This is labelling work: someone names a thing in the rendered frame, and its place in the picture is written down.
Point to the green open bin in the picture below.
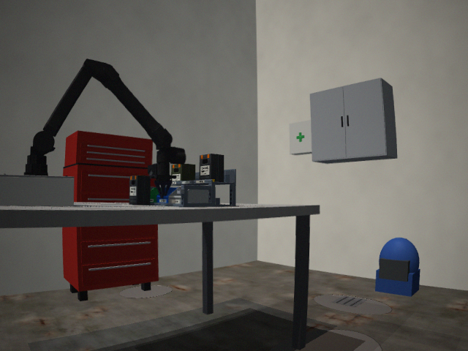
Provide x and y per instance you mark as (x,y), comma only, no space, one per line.
(155,192)

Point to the blue bin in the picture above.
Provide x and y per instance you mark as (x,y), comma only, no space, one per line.
(165,198)

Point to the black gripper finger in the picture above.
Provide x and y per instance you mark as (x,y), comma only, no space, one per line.
(168,183)
(162,183)

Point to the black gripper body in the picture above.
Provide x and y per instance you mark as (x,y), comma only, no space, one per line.
(163,172)

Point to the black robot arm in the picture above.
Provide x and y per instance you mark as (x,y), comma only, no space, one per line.
(43,141)

